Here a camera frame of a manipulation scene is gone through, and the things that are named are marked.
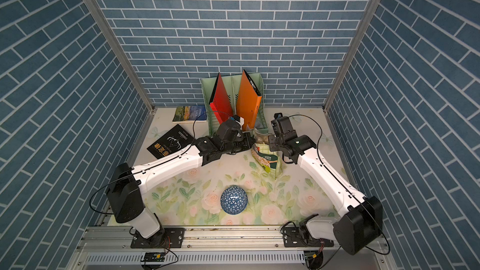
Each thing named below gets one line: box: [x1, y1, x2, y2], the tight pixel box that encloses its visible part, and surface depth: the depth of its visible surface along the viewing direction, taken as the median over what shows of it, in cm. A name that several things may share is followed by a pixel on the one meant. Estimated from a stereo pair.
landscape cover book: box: [172, 105, 208, 124], surface depth 118 cm
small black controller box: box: [140, 251, 165, 262], surface depth 73 cm
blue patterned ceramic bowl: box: [220, 185, 249, 215], surface depth 84 cm
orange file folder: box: [236, 69, 262, 132], surface depth 90 cm
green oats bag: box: [251, 128, 283, 180], surface depth 84 cm
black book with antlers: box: [146, 123, 194, 160], surface depth 101 cm
